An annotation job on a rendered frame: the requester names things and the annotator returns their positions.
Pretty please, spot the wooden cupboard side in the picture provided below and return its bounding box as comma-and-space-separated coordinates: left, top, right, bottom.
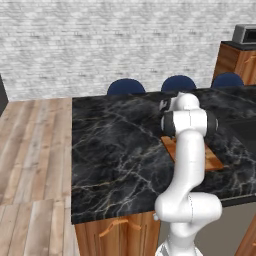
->
234, 222, 256, 256

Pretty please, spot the grey microwave oven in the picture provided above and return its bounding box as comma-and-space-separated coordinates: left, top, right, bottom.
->
231, 23, 256, 45

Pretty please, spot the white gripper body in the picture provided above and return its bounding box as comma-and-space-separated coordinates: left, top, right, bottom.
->
158, 98, 173, 113

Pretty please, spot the wooden cupboard run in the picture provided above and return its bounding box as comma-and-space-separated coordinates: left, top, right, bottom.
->
211, 41, 256, 86

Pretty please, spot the wooden cupboard door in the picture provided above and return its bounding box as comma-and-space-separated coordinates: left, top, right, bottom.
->
74, 211, 161, 256

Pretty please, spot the wooden cutting board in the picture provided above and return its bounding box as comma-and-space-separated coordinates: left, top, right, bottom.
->
160, 134, 225, 173

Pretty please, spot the blue stool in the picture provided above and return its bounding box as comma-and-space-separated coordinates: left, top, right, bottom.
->
210, 72, 245, 90
160, 74, 198, 93
106, 78, 147, 96

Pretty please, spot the orange cupboard handle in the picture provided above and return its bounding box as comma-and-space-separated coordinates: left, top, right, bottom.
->
98, 217, 143, 239

